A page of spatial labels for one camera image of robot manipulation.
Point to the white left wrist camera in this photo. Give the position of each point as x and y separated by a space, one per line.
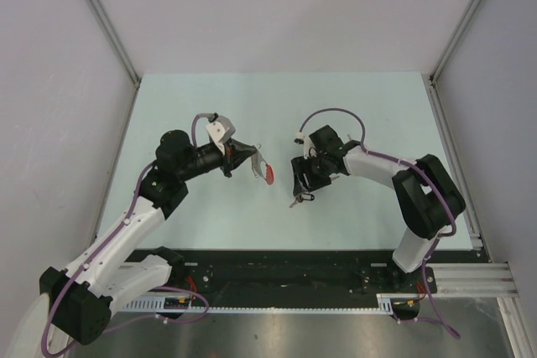
220 130

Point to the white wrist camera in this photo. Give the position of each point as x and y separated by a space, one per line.
305 142
220 130

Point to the aluminium rail right side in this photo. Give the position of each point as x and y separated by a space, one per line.
449 145

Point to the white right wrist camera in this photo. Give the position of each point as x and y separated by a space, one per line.
305 142

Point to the black tag with silver key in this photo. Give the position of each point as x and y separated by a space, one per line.
305 197

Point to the red-handled metal keyring holder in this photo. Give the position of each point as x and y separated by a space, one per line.
261 168

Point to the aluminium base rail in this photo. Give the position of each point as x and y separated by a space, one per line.
474 280

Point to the aluminium corner post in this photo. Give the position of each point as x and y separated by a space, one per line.
110 33
456 37

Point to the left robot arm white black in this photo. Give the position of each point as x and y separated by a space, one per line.
86 293

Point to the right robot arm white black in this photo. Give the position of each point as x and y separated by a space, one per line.
428 199

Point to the aluminium corner post right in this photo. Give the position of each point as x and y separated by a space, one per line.
456 37

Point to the aluminium corner post left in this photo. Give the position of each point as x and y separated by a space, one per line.
110 33

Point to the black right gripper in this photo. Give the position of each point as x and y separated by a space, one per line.
299 166

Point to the grey slotted cable duct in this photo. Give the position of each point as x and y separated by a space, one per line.
325 303

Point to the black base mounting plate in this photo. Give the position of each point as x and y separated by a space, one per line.
367 272

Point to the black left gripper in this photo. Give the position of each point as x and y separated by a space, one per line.
235 153

